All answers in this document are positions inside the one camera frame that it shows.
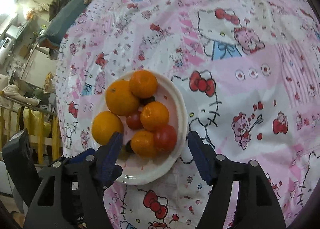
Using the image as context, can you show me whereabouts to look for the large orange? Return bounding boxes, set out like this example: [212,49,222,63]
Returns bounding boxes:
[91,111,124,146]
[105,79,139,116]

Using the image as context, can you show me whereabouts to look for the small mandarin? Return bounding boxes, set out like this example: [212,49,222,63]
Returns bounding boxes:
[140,101,170,131]
[131,130,157,159]
[129,70,158,98]

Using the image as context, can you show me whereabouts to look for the red cherry tomato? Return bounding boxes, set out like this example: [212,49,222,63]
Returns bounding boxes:
[126,111,143,130]

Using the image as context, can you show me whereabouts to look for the dark plum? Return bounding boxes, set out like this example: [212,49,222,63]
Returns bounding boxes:
[139,96,156,107]

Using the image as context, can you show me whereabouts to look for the pink strawberry pattern plate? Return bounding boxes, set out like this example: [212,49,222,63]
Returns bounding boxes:
[92,70,188,185]

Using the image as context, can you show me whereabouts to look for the blue grey pillow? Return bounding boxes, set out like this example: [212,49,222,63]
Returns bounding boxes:
[38,0,87,49]

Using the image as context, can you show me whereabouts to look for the pink hello kitty blanket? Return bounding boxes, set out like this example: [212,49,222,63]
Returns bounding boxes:
[56,0,319,225]

